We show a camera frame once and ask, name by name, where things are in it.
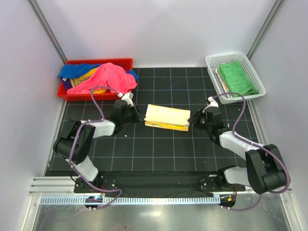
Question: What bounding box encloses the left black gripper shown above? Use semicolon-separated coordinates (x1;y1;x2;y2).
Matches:
120;103;145;124

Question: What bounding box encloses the yellow white towel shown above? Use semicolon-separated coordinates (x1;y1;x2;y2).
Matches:
144;104;190;131

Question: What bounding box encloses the green towel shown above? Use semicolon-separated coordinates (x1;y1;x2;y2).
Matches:
218;61;259;96

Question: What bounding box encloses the printed rabbit towel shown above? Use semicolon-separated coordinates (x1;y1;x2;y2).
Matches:
215;68;229;92

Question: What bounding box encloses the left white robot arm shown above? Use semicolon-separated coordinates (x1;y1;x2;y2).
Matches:
53;100;141;193

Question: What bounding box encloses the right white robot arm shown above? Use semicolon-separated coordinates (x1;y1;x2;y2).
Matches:
188;106;291;194

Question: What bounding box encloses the black grid mat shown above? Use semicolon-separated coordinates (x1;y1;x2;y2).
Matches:
45;67;275;174

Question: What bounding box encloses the pink towel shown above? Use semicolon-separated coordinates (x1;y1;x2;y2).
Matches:
66;63;137;95

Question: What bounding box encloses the red plastic bin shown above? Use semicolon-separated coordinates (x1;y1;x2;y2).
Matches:
57;58;133;102

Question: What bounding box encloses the white perforated basket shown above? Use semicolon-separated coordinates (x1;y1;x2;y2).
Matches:
205;51;266;101

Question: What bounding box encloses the purple yellow towel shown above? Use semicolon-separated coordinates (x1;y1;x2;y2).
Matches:
58;64;100;94

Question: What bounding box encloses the blue towel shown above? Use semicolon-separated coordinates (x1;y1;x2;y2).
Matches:
58;62;138;84

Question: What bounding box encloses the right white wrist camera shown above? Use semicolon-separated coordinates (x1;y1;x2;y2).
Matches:
204;97;219;111

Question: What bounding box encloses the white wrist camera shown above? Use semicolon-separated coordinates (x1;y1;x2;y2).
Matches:
204;97;219;111
118;91;134;106

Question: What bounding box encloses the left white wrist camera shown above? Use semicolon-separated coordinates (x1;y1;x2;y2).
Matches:
118;91;134;106

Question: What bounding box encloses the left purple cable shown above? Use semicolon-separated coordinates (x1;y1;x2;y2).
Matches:
68;86;123;208

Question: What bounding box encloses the purple cable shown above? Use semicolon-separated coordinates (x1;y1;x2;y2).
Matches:
68;86;123;208
209;93;291;211

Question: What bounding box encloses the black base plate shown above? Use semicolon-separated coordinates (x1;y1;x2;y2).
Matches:
73;171;246;199

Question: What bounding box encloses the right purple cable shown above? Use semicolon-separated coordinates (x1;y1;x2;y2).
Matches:
209;93;291;211

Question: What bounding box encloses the aluminium frame rail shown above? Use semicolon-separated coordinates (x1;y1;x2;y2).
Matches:
28;173;293;196

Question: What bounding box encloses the slotted cable duct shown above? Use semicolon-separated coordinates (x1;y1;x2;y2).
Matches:
40;195;220;206

